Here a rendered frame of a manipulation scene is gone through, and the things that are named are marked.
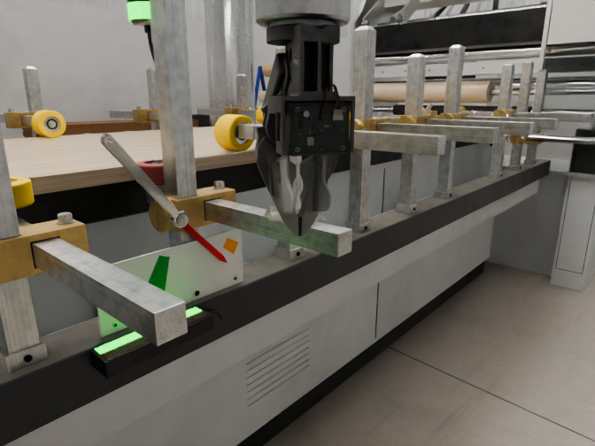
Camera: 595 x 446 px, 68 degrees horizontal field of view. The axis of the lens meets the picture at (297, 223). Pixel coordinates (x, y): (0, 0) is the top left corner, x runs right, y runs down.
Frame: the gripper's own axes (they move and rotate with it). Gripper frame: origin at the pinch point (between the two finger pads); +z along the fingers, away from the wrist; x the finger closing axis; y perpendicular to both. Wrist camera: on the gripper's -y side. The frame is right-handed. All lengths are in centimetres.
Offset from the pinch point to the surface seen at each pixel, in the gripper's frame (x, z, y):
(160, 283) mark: -16.1, 13.2, -18.5
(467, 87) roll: 157, -19, -187
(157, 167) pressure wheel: -15.6, -2.1, -32.7
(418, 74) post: 51, -19, -62
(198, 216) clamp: -9.7, 4.3, -22.6
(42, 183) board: -32.8, -0.7, -30.4
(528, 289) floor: 170, 88, -134
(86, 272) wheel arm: -22.0, 2.8, 1.9
